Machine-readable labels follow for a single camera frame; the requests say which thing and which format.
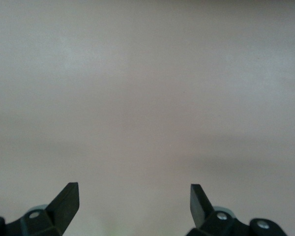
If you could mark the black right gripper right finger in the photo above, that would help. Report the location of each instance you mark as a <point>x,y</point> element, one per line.
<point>201,211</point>

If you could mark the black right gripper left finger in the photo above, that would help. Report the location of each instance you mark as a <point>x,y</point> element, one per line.
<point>61,211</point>

